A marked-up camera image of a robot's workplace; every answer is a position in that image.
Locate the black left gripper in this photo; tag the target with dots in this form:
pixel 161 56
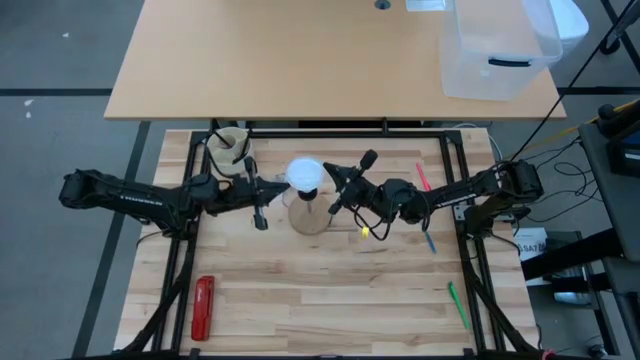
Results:
pixel 237 192

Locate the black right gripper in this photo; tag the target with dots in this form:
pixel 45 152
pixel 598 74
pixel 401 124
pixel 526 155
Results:
pixel 365 192

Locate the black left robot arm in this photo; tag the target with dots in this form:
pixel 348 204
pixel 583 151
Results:
pixel 140 200

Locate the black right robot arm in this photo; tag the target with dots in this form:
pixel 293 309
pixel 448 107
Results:
pixel 450 197

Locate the black pen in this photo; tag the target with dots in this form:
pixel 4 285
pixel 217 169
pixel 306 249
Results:
pixel 241 146
pixel 223 139

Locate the beige pen cup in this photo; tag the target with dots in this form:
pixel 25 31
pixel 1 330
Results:
pixel 222 160

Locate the red pen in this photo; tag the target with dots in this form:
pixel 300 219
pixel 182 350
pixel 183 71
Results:
pixel 423 176

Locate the blue pen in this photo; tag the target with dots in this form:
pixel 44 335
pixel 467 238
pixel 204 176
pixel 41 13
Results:
pixel 430 243

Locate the light wooden desk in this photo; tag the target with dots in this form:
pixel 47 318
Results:
pixel 275 60

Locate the red stapler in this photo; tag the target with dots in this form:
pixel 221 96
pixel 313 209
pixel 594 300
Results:
pixel 202 310

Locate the green pen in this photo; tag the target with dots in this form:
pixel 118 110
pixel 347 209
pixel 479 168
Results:
pixel 459 305

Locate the black desk grommet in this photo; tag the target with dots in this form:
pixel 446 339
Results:
pixel 382 4

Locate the clear plastic storage bin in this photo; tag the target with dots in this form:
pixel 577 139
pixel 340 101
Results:
pixel 500 80

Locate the clear tape label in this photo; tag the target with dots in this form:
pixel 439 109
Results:
pixel 425 5

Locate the white labelled box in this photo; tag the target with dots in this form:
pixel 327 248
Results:
pixel 530 247

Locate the thin black rod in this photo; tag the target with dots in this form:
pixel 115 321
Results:
pixel 575 80

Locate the black cart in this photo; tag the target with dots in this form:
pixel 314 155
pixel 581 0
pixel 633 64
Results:
pixel 605 165

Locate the white round container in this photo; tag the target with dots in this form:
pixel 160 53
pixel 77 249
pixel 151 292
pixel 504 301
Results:
pixel 572 25

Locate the black aluminium frame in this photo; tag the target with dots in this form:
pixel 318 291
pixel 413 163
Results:
pixel 325 134

